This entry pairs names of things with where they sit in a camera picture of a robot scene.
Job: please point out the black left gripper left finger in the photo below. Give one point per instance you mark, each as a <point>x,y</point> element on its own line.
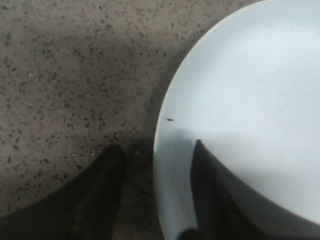
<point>85,208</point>

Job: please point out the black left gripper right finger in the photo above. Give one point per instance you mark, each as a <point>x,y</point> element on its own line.
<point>228,209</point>

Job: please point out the light blue round plate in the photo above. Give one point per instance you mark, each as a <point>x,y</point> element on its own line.
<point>250,91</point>

